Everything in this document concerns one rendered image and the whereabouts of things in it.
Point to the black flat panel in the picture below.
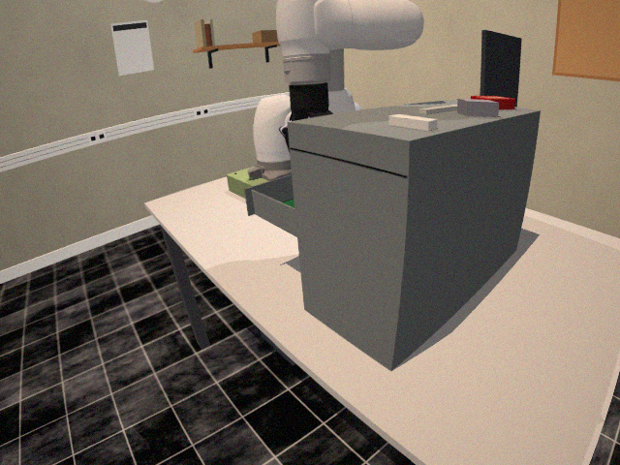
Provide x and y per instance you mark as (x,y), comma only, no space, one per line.
(500,65)

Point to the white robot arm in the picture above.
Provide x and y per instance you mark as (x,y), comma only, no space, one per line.
(306,28)

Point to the grey tool chest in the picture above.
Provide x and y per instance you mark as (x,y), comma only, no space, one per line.
(398,228)

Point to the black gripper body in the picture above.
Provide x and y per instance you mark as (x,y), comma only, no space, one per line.
(307,97)

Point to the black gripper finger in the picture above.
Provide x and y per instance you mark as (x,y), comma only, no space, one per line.
(284,132)

